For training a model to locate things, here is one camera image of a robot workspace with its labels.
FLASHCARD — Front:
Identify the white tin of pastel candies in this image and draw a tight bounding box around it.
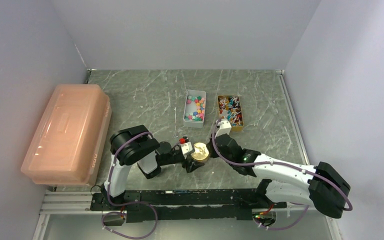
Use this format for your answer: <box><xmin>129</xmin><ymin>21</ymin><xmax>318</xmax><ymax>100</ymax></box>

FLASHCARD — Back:
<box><xmin>183</xmin><ymin>90</ymin><xmax>207</xmax><ymax>129</ymax></box>

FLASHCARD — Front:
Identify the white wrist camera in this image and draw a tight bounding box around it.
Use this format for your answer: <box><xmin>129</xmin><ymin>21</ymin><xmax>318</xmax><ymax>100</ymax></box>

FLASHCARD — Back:
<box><xmin>214</xmin><ymin>119</ymin><xmax>232</xmax><ymax>138</ymax></box>
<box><xmin>179</xmin><ymin>136</ymin><xmax>195</xmax><ymax>158</ymax></box>

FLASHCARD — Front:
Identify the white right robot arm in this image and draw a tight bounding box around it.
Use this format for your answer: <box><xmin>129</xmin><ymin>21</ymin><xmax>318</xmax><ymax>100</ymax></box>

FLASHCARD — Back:
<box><xmin>209</xmin><ymin>133</ymin><xmax>353</xmax><ymax>219</ymax></box>

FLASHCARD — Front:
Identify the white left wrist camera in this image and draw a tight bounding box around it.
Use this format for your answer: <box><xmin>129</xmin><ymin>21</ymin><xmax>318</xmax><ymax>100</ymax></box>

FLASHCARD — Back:
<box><xmin>179</xmin><ymin>136</ymin><xmax>195</xmax><ymax>158</ymax></box>

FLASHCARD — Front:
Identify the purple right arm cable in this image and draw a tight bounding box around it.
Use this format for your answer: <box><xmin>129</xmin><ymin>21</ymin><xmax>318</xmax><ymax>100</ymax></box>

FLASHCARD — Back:
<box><xmin>210</xmin><ymin>119</ymin><xmax>354</xmax><ymax>232</ymax></box>

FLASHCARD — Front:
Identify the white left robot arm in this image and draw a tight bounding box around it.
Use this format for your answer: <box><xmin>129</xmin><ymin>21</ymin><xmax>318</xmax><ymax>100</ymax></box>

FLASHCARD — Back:
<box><xmin>101</xmin><ymin>125</ymin><xmax>205</xmax><ymax>210</ymax></box>

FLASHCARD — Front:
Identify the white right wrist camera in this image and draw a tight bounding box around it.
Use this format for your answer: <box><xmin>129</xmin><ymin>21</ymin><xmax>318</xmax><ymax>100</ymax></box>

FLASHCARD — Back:
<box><xmin>214</xmin><ymin>119</ymin><xmax>232</xmax><ymax>138</ymax></box>

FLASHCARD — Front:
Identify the gold tin of lollipops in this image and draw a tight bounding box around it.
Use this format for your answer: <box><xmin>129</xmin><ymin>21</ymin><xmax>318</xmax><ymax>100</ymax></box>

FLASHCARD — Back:
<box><xmin>216</xmin><ymin>95</ymin><xmax>245</xmax><ymax>132</ymax></box>

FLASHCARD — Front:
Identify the gold round lid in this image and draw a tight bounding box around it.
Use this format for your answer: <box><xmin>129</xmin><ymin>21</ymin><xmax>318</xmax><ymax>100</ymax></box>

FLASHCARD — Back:
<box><xmin>191</xmin><ymin>142</ymin><xmax>210</xmax><ymax>163</ymax></box>

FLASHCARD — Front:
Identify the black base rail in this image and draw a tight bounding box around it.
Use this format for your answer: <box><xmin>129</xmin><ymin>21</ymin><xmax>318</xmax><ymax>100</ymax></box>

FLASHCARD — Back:
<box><xmin>90</xmin><ymin>188</ymin><xmax>287</xmax><ymax>223</ymax></box>

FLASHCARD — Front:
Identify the orange translucent storage box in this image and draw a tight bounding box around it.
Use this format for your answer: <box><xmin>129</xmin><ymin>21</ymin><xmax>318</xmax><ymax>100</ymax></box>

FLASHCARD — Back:
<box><xmin>20</xmin><ymin>84</ymin><xmax>112</xmax><ymax>187</ymax></box>

